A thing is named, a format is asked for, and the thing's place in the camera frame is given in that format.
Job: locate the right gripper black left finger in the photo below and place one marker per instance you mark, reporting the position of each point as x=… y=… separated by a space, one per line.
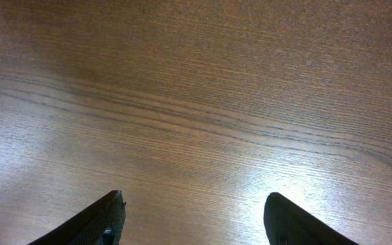
x=100 y=223

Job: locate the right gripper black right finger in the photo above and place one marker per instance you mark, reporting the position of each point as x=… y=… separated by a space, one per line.
x=288 y=224

